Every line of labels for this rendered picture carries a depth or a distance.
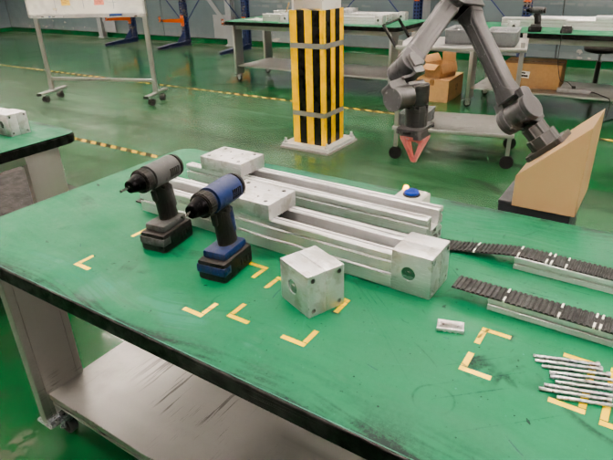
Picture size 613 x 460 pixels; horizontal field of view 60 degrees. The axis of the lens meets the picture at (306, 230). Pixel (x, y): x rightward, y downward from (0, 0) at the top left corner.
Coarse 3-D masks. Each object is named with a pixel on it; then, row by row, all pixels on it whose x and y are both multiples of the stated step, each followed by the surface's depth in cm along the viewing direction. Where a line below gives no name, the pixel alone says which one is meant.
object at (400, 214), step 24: (192, 168) 166; (264, 168) 162; (312, 192) 144; (336, 192) 147; (360, 192) 143; (336, 216) 143; (360, 216) 137; (384, 216) 134; (408, 216) 129; (432, 216) 133
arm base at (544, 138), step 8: (544, 120) 151; (536, 128) 151; (544, 128) 150; (552, 128) 150; (528, 136) 153; (536, 136) 151; (544, 136) 150; (552, 136) 150; (560, 136) 147; (528, 144) 154; (536, 144) 151; (544, 144) 150; (552, 144) 148; (536, 152) 152; (544, 152) 151; (528, 160) 155
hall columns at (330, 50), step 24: (312, 0) 420; (336, 0) 417; (312, 24) 411; (336, 24) 421; (312, 48) 419; (336, 48) 429; (312, 72) 427; (336, 72) 437; (312, 96) 436; (336, 96) 445; (312, 120) 445; (336, 120) 454
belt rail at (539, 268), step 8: (520, 264) 121; (528, 264) 119; (536, 264) 118; (544, 264) 117; (536, 272) 119; (544, 272) 118; (552, 272) 118; (560, 272) 116; (568, 272) 115; (576, 272) 114; (568, 280) 116; (576, 280) 115; (584, 280) 114; (592, 280) 113; (600, 280) 112; (608, 280) 111; (592, 288) 113; (600, 288) 112; (608, 288) 111
